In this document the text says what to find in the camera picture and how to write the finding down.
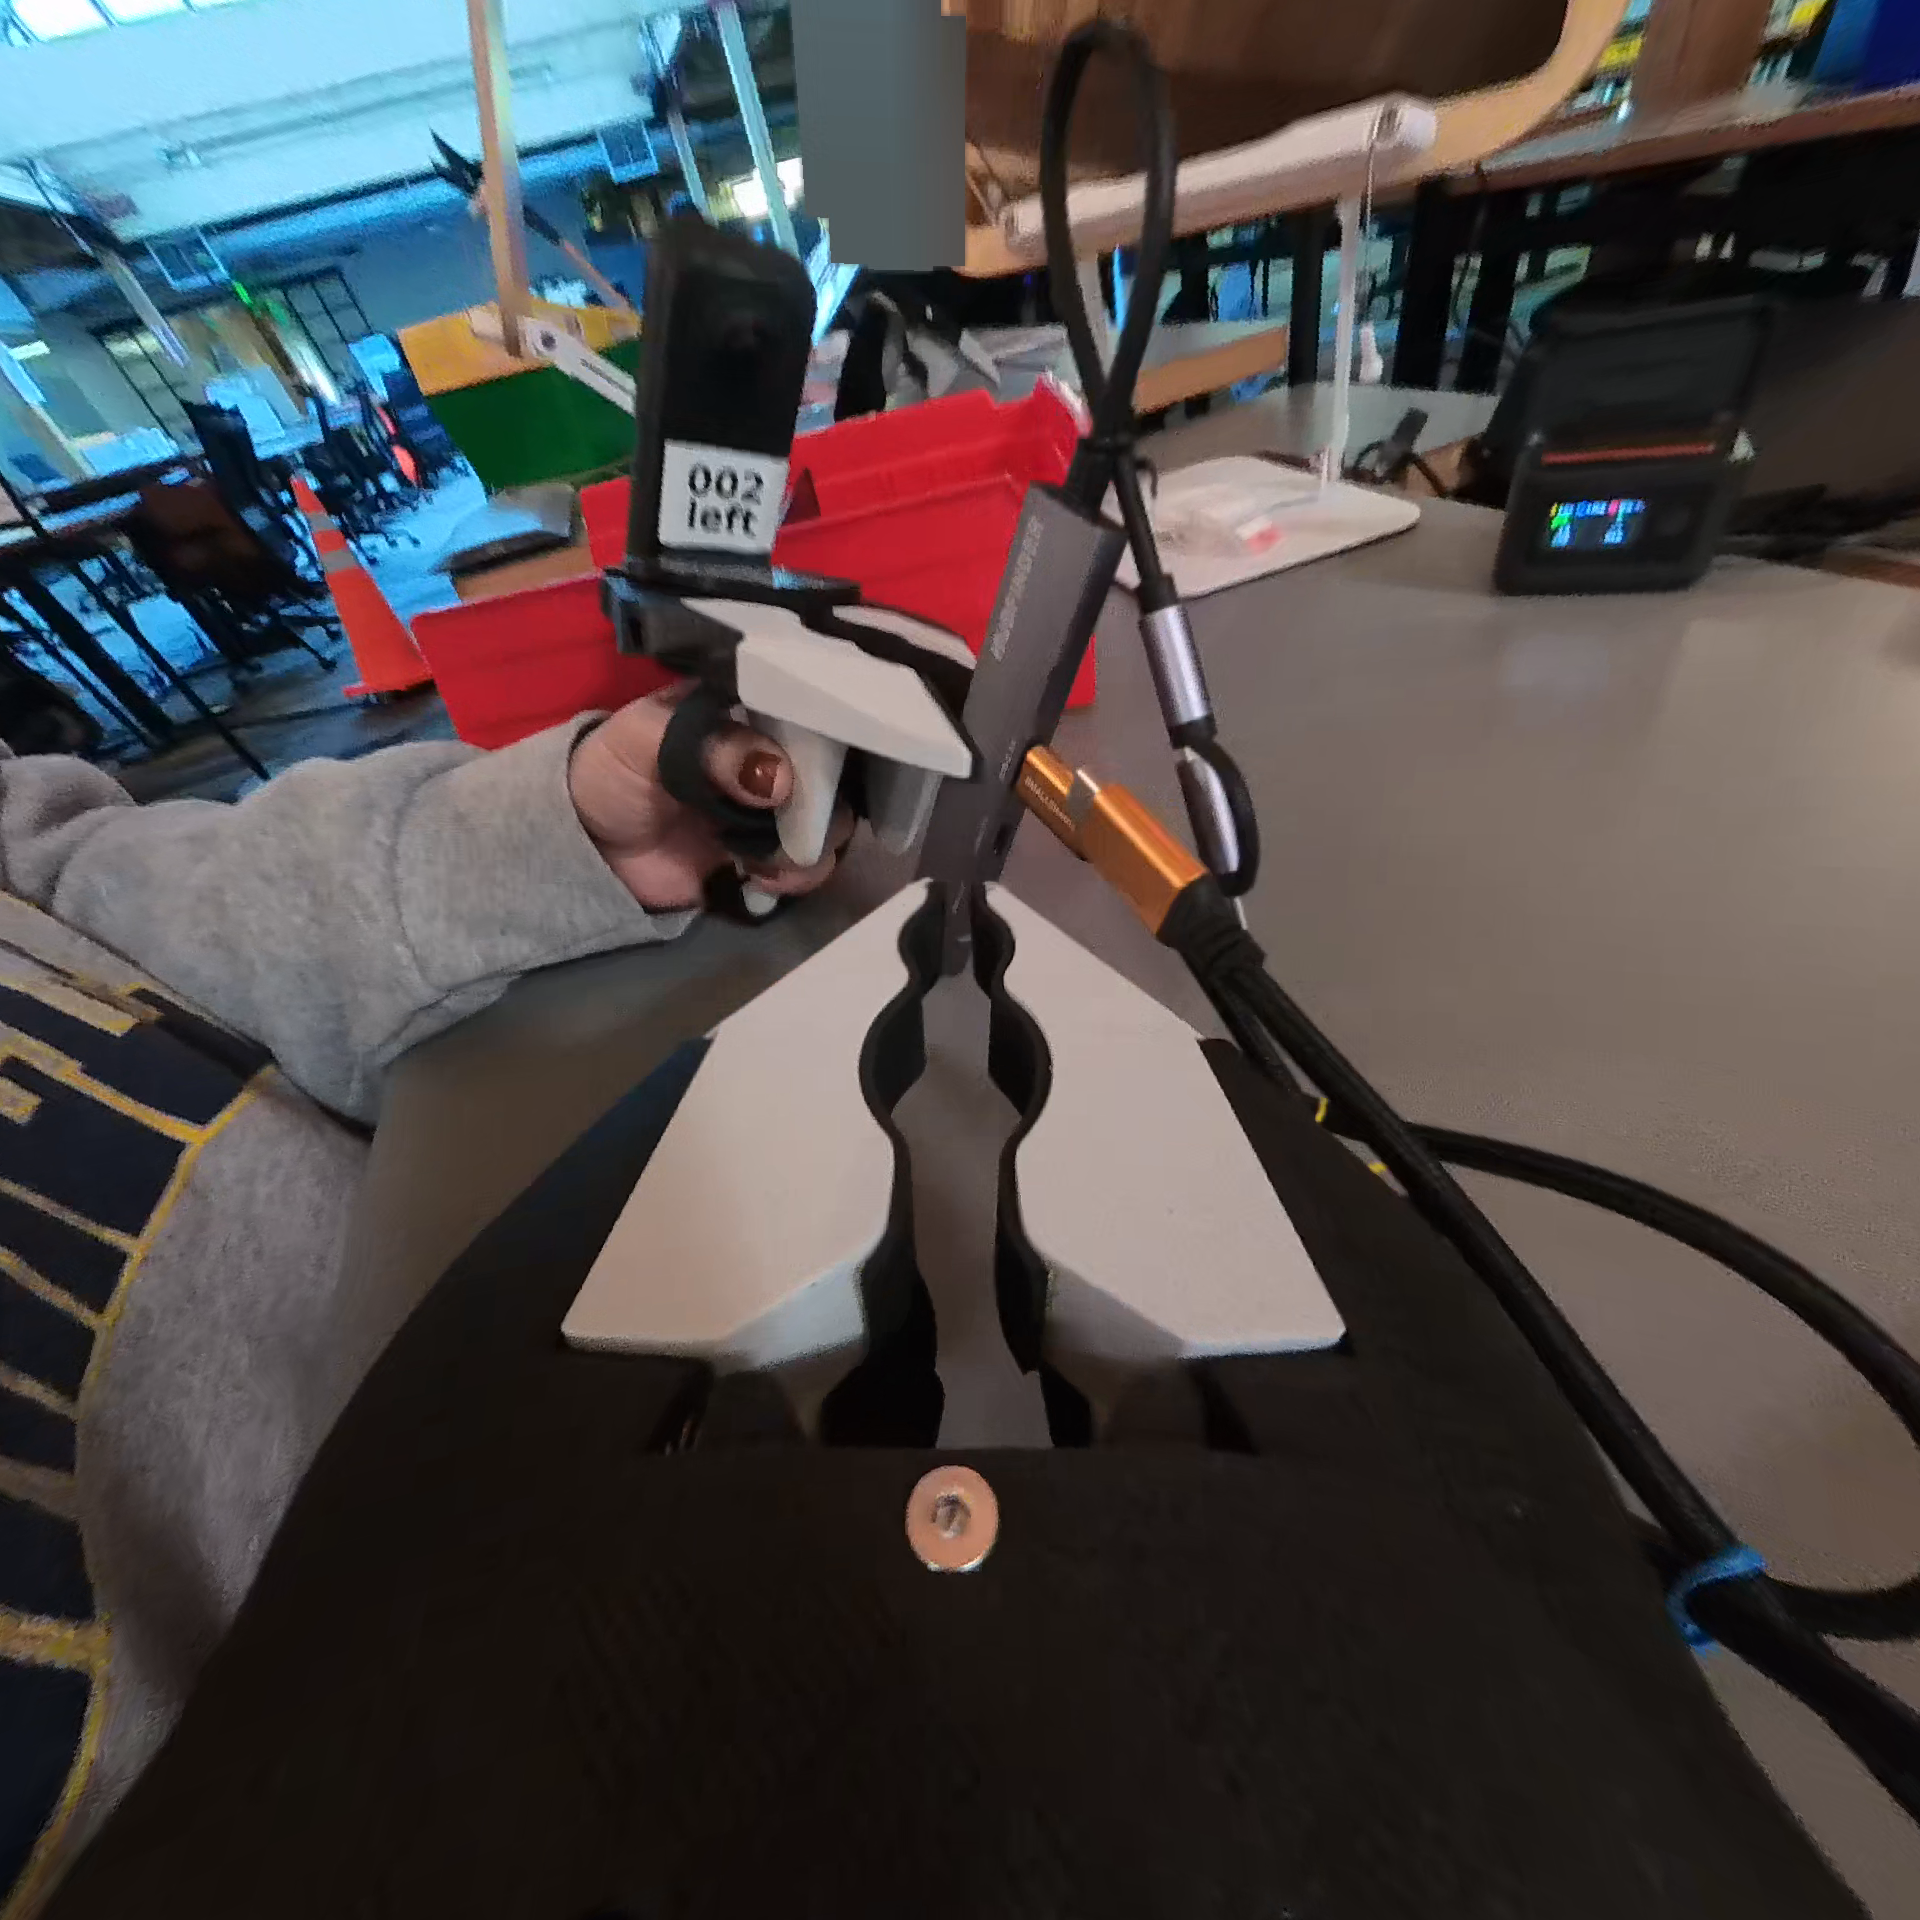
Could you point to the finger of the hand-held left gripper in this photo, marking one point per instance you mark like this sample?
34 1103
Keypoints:
908 623
840 682

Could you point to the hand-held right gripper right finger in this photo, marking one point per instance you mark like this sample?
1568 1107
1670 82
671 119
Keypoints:
1171 1184

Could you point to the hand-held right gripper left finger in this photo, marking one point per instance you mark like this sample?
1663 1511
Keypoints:
751 1184

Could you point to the person's left hand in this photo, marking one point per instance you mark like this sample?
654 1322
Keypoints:
622 810

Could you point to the red plastic bin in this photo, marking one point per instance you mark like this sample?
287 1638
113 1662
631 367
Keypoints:
902 510

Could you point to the green and yellow panel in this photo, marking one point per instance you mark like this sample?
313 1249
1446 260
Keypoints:
540 422

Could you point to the small red white label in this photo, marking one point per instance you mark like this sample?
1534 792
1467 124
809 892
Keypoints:
1236 523

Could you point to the orange traffic cone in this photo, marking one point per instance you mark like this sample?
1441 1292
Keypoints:
359 599

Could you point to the black office chair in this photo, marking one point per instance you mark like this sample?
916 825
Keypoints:
224 555

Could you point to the bent plywood chair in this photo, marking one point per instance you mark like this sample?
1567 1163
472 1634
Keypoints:
1275 90

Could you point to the person's grey printed sweatshirt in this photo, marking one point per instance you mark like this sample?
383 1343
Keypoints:
90 1276

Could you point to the black charging case with screen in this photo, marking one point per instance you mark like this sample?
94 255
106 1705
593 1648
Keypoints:
1620 435

